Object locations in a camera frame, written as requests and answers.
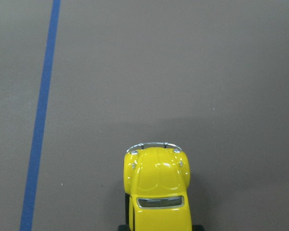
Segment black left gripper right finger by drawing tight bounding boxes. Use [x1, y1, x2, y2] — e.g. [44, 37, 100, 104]
[192, 225, 204, 231]

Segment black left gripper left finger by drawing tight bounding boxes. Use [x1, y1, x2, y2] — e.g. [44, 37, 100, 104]
[118, 224, 130, 231]

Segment yellow beetle toy car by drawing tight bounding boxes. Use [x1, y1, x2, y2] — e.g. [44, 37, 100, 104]
[123, 142, 192, 231]

